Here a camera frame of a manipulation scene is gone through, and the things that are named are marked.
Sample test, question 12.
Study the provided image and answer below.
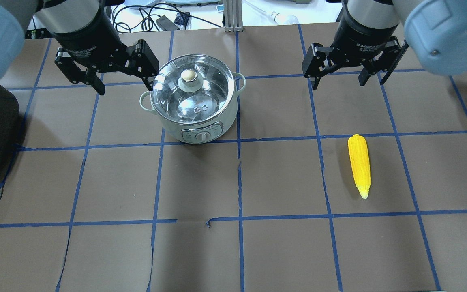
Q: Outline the aluminium frame post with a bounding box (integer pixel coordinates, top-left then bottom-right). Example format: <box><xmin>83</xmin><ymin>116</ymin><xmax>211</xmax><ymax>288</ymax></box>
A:
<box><xmin>223</xmin><ymin>0</ymin><xmax>244</xmax><ymax>32</ymax></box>

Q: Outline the black power adapter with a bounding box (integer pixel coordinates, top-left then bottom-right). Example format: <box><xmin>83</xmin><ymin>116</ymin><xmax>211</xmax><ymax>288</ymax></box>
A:
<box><xmin>156</xmin><ymin>15</ymin><xmax>180</xmax><ymax>31</ymax></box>

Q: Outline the glass pot lid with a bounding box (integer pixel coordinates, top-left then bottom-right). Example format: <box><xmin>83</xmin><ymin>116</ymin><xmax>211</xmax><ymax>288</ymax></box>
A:
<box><xmin>150</xmin><ymin>54</ymin><xmax>244</xmax><ymax>125</ymax></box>

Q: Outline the pale green electric pot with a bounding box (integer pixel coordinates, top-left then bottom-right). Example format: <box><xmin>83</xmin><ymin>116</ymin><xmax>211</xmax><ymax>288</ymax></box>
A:
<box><xmin>139</xmin><ymin>54</ymin><xmax>246</xmax><ymax>144</ymax></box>

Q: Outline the white pipette tool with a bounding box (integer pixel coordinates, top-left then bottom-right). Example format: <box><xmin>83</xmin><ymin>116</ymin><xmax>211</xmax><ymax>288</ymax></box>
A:
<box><xmin>242</xmin><ymin>0</ymin><xmax>300</xmax><ymax>25</ymax></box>

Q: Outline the yellow corn cob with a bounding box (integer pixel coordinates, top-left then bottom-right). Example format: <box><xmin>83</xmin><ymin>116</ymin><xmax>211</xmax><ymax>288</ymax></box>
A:
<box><xmin>348</xmin><ymin>134</ymin><xmax>371</xmax><ymax>200</ymax></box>

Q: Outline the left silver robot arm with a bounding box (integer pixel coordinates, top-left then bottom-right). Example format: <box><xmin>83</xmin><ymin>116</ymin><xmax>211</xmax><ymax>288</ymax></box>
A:
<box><xmin>0</xmin><ymin>0</ymin><xmax>159</xmax><ymax>95</ymax></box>

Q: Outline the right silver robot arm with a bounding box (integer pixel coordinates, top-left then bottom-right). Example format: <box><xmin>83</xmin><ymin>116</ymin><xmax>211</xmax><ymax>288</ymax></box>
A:
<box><xmin>302</xmin><ymin>0</ymin><xmax>467</xmax><ymax>90</ymax></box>

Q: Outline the black cables bundle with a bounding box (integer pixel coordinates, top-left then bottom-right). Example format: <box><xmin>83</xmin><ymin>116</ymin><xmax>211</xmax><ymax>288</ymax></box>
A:
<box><xmin>111</xmin><ymin>4</ymin><xmax>223</xmax><ymax>34</ymax></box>

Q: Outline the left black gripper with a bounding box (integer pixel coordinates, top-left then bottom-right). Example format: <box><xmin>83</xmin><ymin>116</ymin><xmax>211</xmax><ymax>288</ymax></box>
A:
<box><xmin>51</xmin><ymin>10</ymin><xmax>159</xmax><ymax>95</ymax></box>

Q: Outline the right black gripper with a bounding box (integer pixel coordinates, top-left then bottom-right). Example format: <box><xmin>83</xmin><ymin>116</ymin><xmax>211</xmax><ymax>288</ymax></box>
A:
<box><xmin>302</xmin><ymin>16</ymin><xmax>409</xmax><ymax>90</ymax></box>

